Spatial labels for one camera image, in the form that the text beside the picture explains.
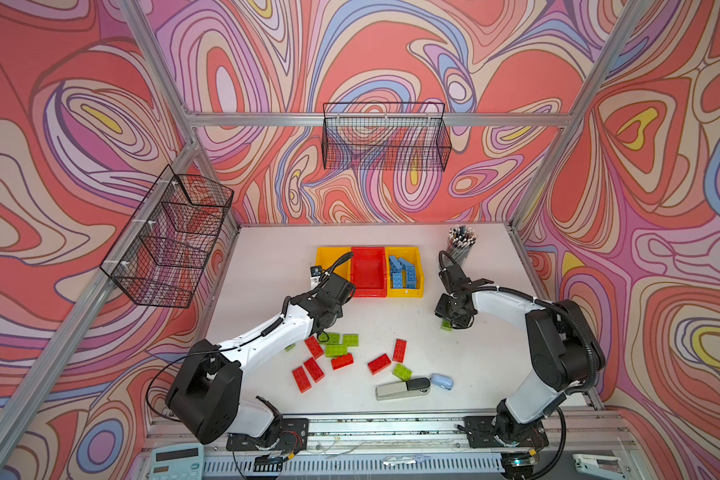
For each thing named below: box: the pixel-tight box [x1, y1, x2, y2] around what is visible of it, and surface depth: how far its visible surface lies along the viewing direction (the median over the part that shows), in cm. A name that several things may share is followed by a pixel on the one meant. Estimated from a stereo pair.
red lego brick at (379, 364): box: [367, 353, 392, 376], surface depth 86 cm
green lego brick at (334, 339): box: [326, 333, 341, 345], surface depth 90 cm
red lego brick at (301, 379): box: [292, 366, 312, 393], surface depth 83 cm
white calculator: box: [149, 443, 204, 480], surface depth 69 cm
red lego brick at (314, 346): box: [304, 336, 325, 359], surface depth 88 cm
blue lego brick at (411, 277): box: [406, 265, 417, 289], surface depth 101 cm
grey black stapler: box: [375, 377, 431, 401], surface depth 80 cm
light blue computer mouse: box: [430, 373, 454, 390], surface depth 82 cm
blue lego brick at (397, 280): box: [392, 272, 403, 289], surface depth 100 cm
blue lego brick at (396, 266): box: [389, 255, 403, 274], surface depth 103 cm
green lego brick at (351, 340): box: [343, 334, 359, 347], surface depth 90 cm
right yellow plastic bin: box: [385, 247, 424, 298], surface depth 101 cm
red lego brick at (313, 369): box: [303, 357, 325, 383], surface depth 84 cm
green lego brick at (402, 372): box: [392, 364, 413, 381], surface depth 84 cm
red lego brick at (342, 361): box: [331, 353, 354, 371], surface depth 85 cm
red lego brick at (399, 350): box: [392, 338, 407, 364], surface depth 88 cm
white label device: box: [572, 453, 626, 479], surface depth 70 cm
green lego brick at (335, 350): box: [325, 344, 348, 359], surface depth 88 cm
